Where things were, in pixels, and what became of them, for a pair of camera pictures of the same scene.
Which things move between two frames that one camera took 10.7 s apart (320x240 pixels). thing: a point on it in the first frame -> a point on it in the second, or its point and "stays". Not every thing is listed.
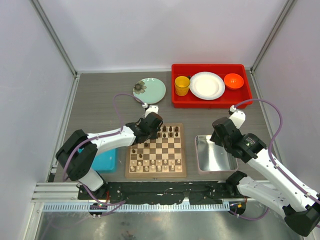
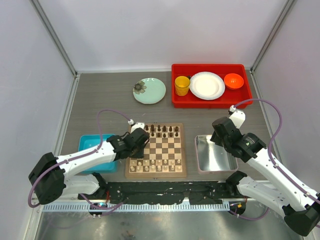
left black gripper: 154,135 -> 140,155
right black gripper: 215,137 stays
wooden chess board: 164,156 stays
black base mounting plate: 154,193 stays
